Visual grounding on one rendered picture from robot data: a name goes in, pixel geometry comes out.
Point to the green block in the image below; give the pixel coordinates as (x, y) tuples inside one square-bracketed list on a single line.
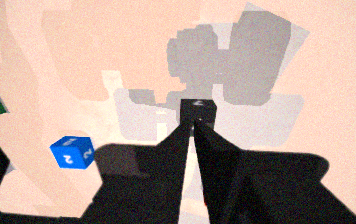
[(2, 109)]

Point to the blue block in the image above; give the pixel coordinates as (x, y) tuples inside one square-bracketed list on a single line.
[(71, 152)]

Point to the black block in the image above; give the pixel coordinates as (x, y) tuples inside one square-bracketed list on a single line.
[(202, 109)]

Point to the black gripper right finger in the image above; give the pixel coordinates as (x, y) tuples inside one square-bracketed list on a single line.
[(223, 167)]

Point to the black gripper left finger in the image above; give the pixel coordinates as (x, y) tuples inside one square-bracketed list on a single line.
[(165, 161)]

